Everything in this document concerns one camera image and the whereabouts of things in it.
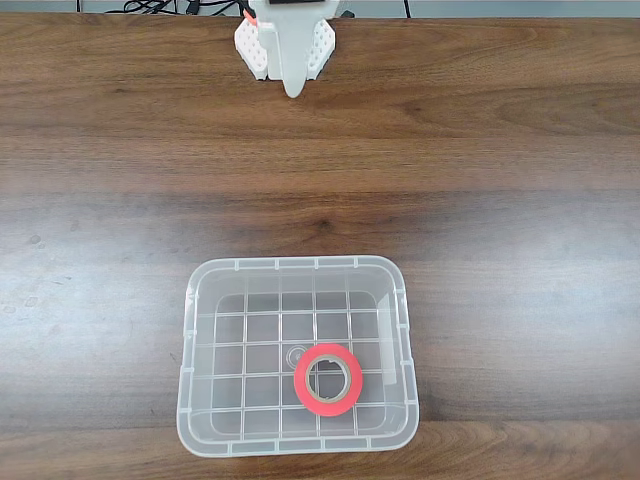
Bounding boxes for red tape roll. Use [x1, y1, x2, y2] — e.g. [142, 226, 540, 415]
[293, 342, 365, 418]

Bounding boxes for clear plastic storage box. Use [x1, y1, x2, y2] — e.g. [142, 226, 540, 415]
[175, 254, 421, 458]

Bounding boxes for black plug with cable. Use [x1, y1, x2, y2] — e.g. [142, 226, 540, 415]
[185, 0, 249, 16]

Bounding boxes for black cable bundle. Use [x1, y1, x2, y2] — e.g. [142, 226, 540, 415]
[104, 0, 182, 15]

